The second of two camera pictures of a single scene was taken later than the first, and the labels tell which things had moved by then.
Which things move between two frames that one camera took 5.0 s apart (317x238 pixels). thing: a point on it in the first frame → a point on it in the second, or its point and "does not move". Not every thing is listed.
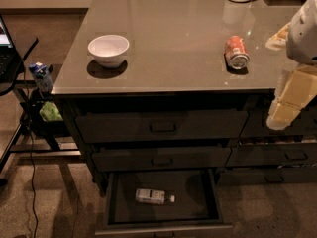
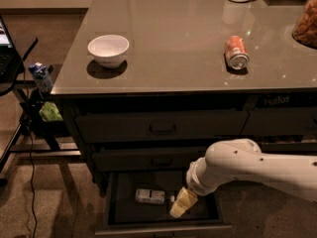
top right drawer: [304, 124] does not move
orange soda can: [237, 53] does not move
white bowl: [109, 50] does not move
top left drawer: [160, 125] does not move
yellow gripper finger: [294, 91] → [186, 198]
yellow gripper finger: [285, 106] → [177, 210]
